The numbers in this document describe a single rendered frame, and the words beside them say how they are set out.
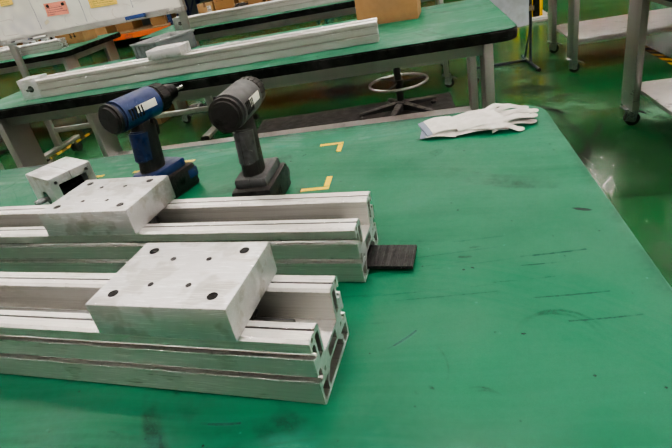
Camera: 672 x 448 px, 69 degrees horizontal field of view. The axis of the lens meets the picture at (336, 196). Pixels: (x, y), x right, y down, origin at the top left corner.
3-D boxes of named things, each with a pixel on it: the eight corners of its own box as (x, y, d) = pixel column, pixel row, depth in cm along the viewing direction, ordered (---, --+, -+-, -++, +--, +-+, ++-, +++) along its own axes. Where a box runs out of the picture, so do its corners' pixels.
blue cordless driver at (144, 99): (132, 210, 99) (87, 105, 89) (196, 166, 114) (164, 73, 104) (159, 212, 95) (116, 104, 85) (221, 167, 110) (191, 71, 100)
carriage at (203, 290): (110, 353, 52) (83, 304, 49) (165, 287, 61) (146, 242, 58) (244, 363, 47) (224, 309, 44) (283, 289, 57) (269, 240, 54)
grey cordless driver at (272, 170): (234, 221, 86) (196, 101, 76) (265, 172, 103) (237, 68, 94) (275, 217, 85) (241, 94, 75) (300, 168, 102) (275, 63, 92)
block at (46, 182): (34, 219, 104) (12, 179, 99) (84, 194, 111) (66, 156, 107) (56, 228, 98) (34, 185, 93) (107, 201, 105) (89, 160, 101)
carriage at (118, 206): (56, 251, 76) (36, 213, 73) (102, 214, 85) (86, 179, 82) (142, 250, 71) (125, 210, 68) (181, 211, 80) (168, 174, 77)
